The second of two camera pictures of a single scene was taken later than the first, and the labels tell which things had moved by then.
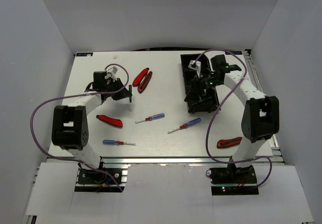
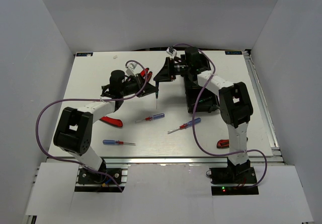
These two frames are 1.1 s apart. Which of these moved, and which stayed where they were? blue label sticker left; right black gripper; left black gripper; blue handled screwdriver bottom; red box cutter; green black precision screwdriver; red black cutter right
Moved: left black gripper; right black gripper
Stayed: blue label sticker left; red box cutter; red black cutter right; blue handled screwdriver bottom; green black precision screwdriver
